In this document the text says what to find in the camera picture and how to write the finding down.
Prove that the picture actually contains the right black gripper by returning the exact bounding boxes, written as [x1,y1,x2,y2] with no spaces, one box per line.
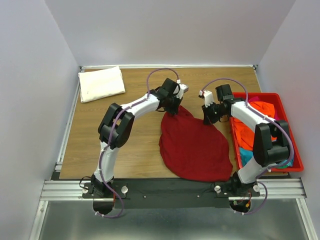
[201,100,227,125]

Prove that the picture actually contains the dark red t shirt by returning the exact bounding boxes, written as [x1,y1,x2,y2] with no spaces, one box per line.
[158,106,233,182]

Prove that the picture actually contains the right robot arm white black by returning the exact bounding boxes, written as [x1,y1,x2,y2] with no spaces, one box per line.
[199,84,295,196]

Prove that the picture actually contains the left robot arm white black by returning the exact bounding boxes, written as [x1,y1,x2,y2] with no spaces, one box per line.
[81,78,189,199]

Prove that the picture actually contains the orange t shirt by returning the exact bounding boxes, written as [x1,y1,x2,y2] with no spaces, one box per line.
[234,101,276,151]

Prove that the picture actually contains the magenta t shirt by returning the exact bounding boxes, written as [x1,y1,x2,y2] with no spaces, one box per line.
[248,96,280,120]

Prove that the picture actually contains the teal t shirt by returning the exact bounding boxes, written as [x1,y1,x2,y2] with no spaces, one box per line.
[238,147,294,167]

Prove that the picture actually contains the folded white t shirt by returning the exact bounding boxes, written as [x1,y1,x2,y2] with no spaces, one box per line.
[78,66,126,103]

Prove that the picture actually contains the green t shirt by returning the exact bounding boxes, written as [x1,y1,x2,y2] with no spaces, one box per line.
[277,163,292,169]

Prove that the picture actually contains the red plastic bin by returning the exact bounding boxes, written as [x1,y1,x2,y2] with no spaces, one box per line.
[229,92,304,173]

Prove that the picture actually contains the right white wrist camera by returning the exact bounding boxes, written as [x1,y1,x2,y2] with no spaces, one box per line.
[199,90,215,108]

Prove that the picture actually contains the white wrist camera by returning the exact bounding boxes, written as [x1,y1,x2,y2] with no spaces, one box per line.
[173,79,189,99]
[199,90,215,108]

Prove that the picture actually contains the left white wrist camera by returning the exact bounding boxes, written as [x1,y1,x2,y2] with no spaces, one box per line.
[173,79,189,99]

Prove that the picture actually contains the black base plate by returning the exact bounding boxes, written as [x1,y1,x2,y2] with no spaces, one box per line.
[81,178,260,214]

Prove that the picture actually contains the aluminium frame rail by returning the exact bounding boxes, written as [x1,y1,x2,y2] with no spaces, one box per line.
[30,66,317,240]

